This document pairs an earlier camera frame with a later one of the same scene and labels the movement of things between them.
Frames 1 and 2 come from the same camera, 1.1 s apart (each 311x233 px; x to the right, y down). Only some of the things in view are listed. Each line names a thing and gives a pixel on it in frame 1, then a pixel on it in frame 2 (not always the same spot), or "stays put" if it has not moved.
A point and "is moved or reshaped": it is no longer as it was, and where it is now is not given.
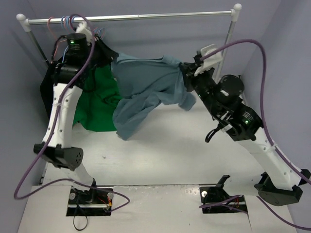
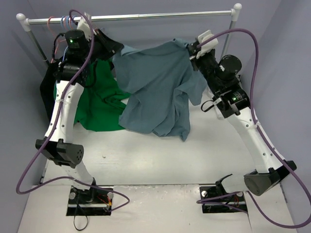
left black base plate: (93, 202) stays put
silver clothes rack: (24, 23) stays put
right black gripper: (187, 75) to (193, 49)
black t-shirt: (47, 88) stays put
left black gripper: (107, 54) to (112, 46)
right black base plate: (213, 194) stays put
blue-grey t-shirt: (143, 83) is moved or reshaped
